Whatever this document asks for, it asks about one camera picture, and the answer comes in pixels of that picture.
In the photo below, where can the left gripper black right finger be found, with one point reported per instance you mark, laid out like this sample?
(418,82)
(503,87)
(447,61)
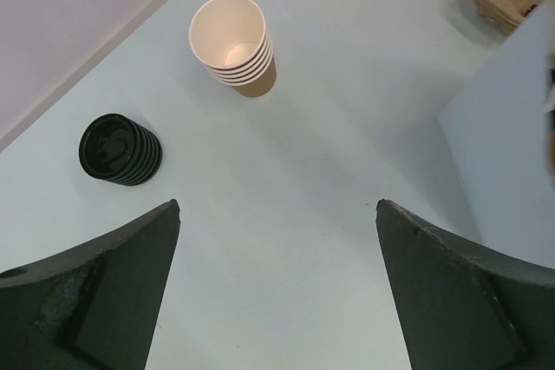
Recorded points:
(460,304)

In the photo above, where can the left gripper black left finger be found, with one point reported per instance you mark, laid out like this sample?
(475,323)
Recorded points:
(94,306)

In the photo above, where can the light blue paper bag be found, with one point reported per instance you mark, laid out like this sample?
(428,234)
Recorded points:
(500,131)

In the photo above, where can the stack of black lids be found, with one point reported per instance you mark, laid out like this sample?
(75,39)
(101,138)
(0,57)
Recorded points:
(118,150)

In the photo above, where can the stack of brown paper cups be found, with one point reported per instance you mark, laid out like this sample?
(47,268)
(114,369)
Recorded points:
(231,39)

